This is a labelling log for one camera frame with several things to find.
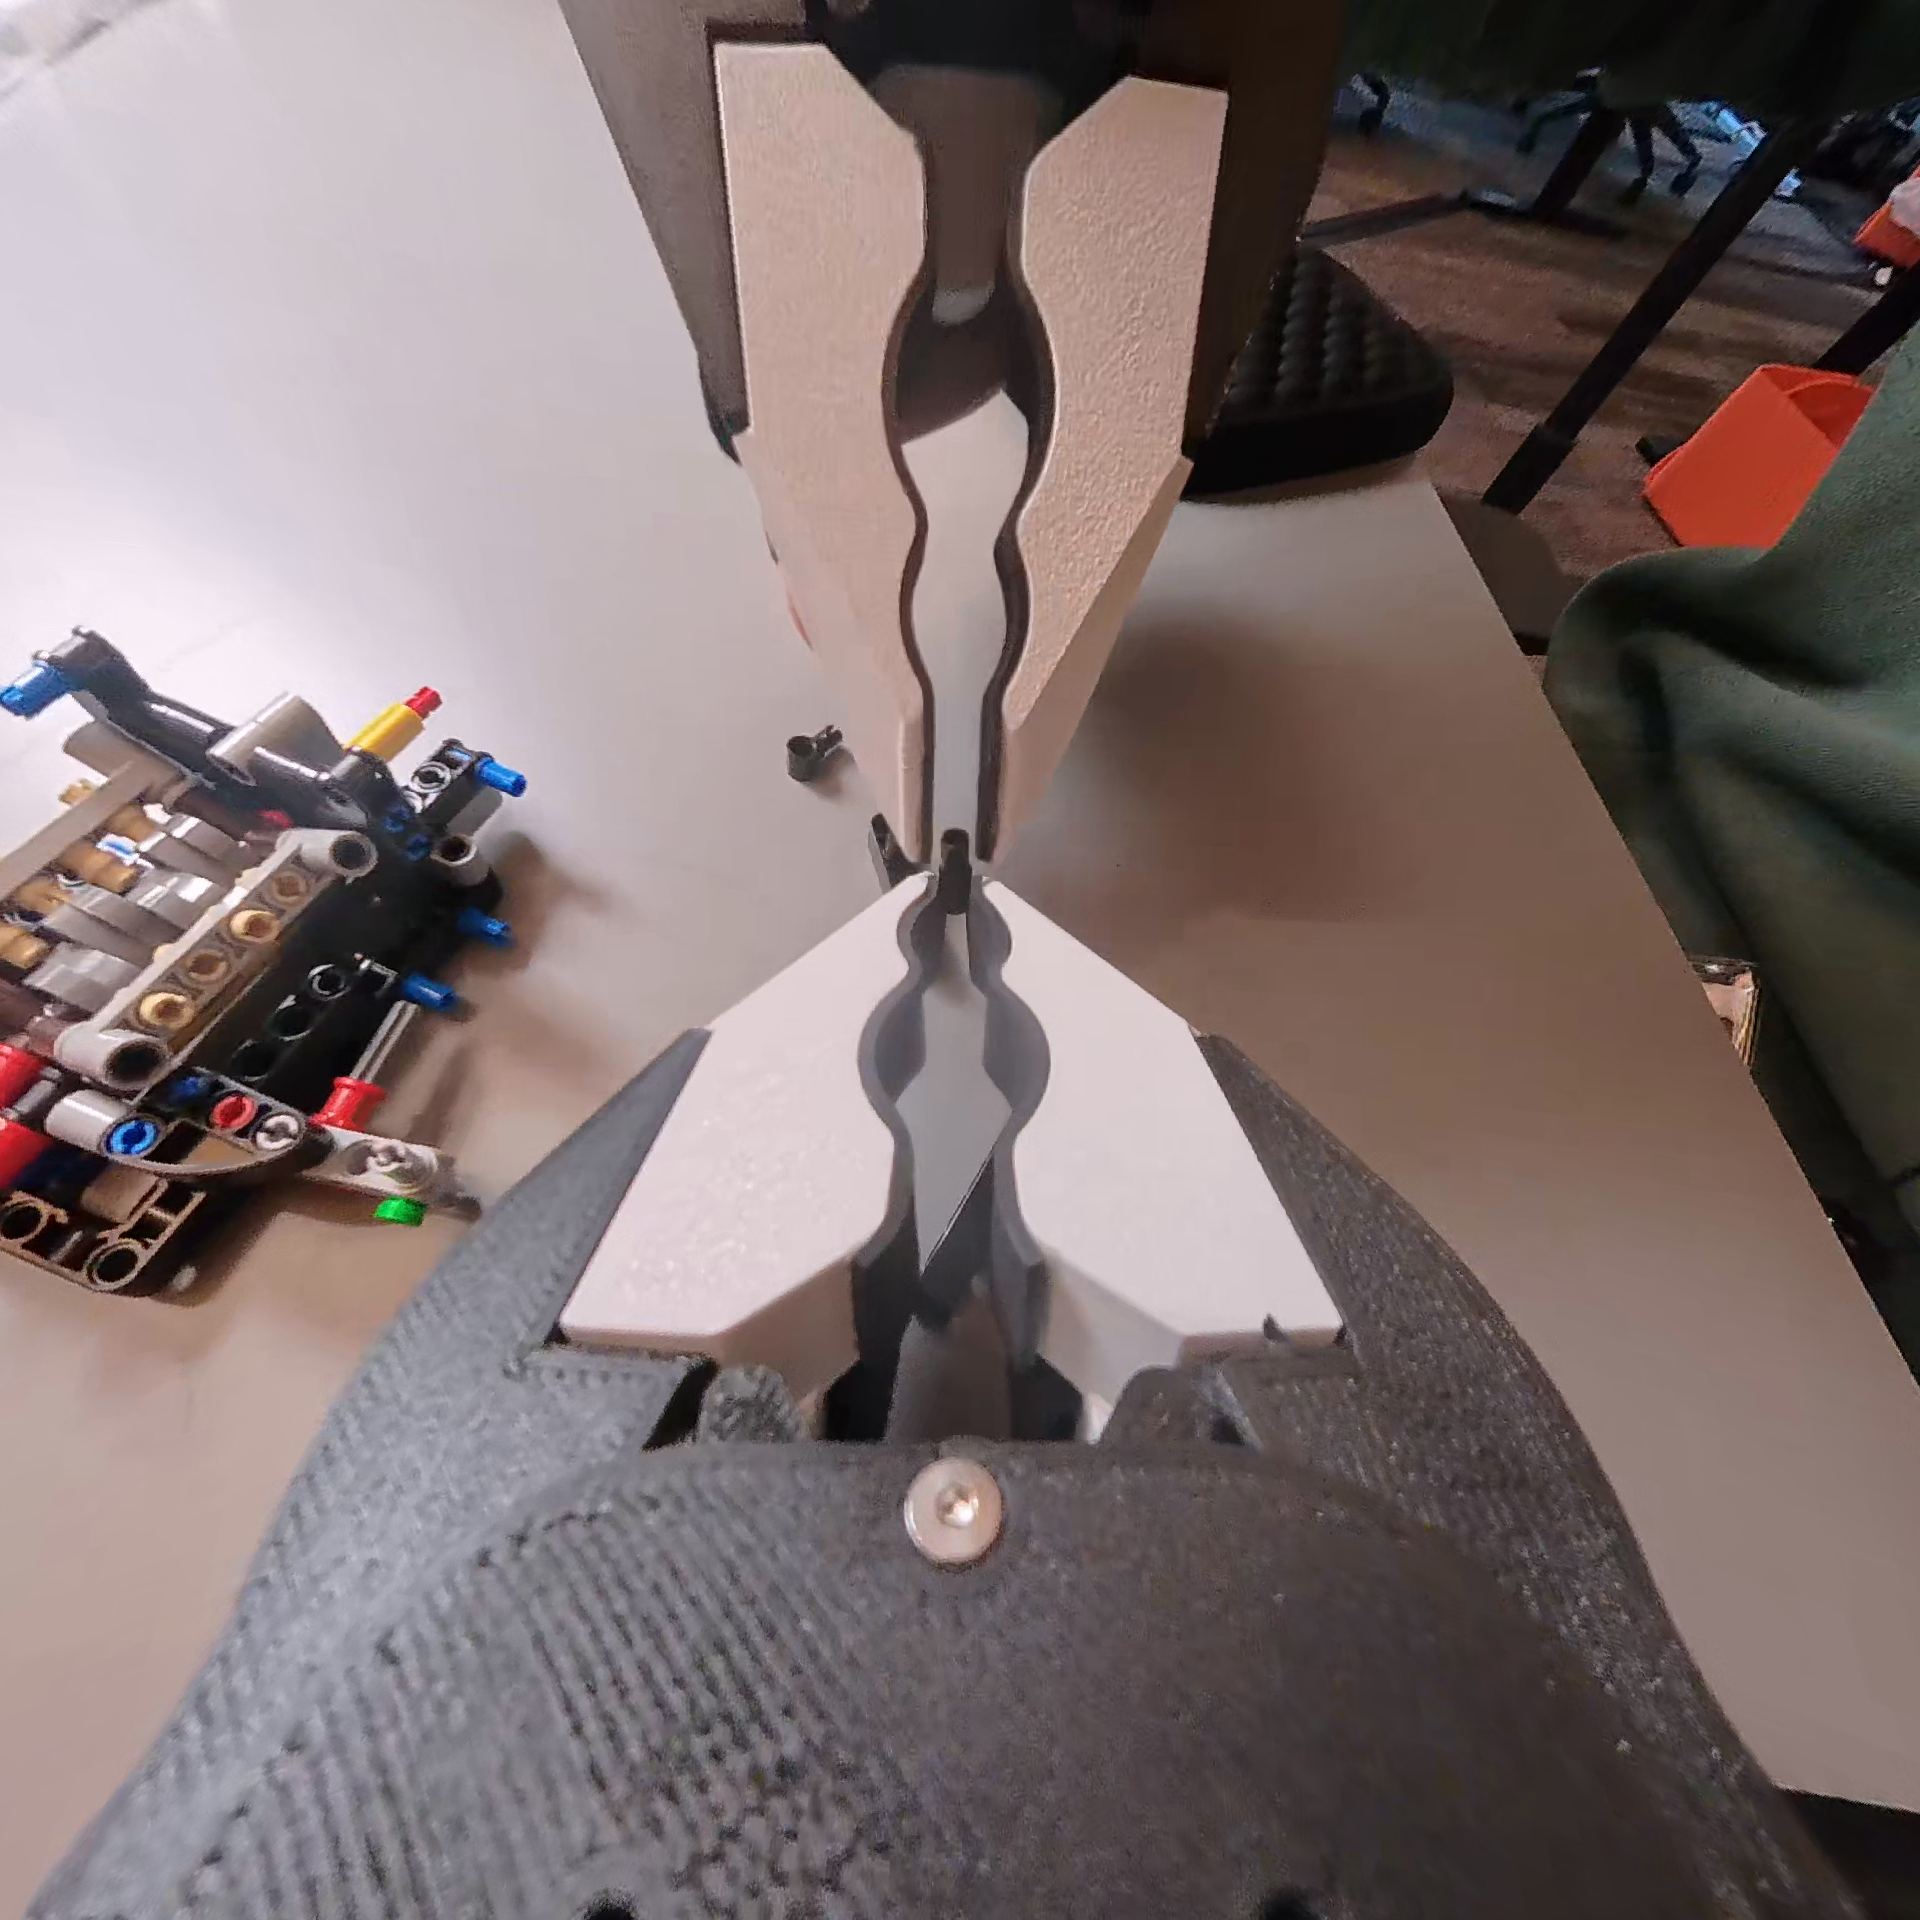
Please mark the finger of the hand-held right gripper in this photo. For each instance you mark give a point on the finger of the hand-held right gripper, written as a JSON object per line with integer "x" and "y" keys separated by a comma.
{"x": 816, "y": 302}
{"x": 1127, "y": 302}

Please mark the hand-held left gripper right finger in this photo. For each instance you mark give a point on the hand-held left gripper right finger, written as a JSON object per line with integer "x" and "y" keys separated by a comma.
{"x": 1169, "y": 1186}

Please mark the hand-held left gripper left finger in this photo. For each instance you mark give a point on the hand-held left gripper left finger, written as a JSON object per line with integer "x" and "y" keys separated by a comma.
{"x": 751, "y": 1186}

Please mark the long black lego beam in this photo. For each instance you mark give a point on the long black lego beam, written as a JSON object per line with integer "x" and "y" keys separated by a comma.
{"x": 954, "y": 1126}

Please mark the short black lego beam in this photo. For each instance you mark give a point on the short black lego beam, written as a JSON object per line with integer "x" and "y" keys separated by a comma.
{"x": 885, "y": 851}

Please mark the small black lego pin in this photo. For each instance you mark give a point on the small black lego pin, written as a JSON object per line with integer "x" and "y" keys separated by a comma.
{"x": 956, "y": 878}

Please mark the black lego pin connector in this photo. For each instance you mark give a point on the black lego pin connector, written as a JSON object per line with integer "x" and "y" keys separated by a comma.
{"x": 810, "y": 755}

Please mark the person's right forearm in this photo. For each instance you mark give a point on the person's right forearm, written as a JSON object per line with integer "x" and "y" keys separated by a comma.
{"x": 1498, "y": 37}

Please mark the multicolour lego chassis assembly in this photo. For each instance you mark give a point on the multicolour lego chassis assembly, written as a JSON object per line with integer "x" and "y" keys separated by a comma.
{"x": 195, "y": 990}

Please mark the black chair part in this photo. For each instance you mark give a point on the black chair part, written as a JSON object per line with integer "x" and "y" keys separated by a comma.
{"x": 1649, "y": 287}

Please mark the orange plastic bin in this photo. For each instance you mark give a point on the orange plastic bin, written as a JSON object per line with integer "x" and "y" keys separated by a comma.
{"x": 1755, "y": 449}

